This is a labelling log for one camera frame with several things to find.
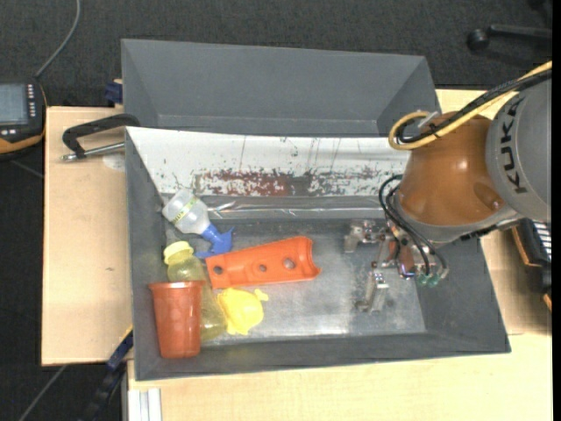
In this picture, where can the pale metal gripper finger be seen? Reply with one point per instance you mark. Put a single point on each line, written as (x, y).
(378, 285)
(361, 231)

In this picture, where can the grey metal bin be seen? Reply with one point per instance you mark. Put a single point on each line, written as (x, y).
(280, 86)

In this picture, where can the clear yellow plastic bottle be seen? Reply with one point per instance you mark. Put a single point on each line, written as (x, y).
(186, 271)

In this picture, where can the orange curved plastic piece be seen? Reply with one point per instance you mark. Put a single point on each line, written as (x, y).
(243, 259)

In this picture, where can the white spray bottle blue nozzle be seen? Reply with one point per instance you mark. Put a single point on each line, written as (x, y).
(186, 213)

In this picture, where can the yellow crumpled toy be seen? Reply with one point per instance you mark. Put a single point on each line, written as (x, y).
(241, 311)

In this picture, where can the red-orange plastic cup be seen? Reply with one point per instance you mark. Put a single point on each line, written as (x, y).
(177, 323)

